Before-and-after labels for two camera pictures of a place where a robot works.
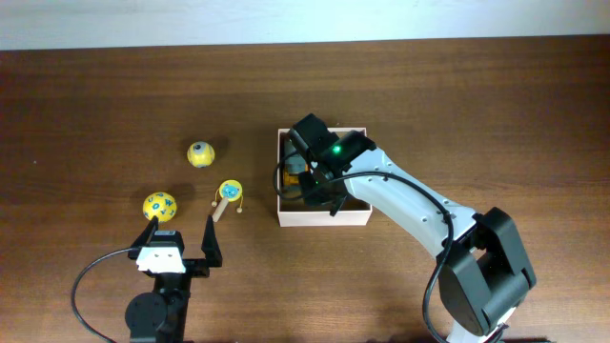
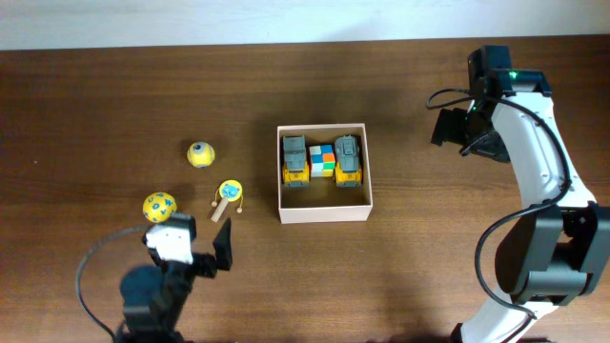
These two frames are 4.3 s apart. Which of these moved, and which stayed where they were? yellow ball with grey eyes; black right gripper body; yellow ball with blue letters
Moved: black right gripper body
Stayed: yellow ball with blue letters; yellow ball with grey eyes
